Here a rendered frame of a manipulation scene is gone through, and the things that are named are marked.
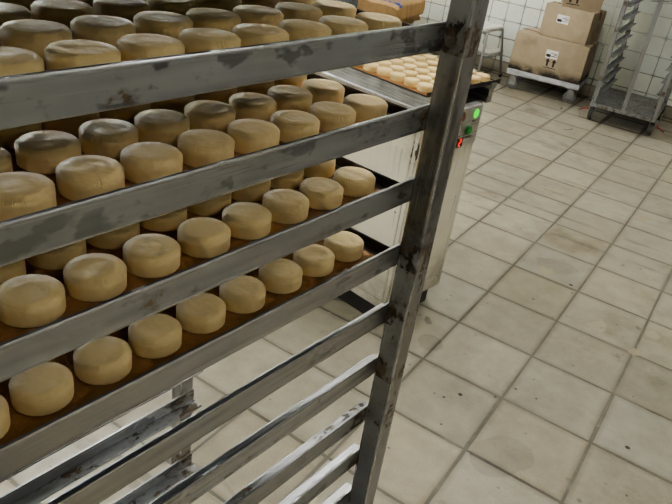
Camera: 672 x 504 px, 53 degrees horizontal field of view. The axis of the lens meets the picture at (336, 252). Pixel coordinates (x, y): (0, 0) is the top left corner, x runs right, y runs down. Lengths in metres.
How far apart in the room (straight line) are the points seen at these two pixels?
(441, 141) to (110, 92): 0.41
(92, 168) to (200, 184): 0.08
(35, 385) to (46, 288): 0.09
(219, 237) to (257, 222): 0.05
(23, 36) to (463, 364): 2.09
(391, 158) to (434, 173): 1.46
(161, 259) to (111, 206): 0.12
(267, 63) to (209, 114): 0.13
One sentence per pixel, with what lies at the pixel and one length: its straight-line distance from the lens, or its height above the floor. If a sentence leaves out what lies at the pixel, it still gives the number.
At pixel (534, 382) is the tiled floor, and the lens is 2.49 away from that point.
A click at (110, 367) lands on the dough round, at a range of 0.63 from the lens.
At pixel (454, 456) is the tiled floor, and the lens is 2.11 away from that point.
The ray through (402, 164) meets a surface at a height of 0.65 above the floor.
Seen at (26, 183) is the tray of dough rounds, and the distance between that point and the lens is 0.53.
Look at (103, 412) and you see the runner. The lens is 0.60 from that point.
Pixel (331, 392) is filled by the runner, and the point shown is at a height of 0.88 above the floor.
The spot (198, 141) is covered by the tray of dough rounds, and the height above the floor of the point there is 1.24.
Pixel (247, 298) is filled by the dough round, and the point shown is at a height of 1.06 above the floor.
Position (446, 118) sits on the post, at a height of 1.24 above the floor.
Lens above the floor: 1.46
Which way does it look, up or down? 30 degrees down
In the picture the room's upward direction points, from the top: 9 degrees clockwise
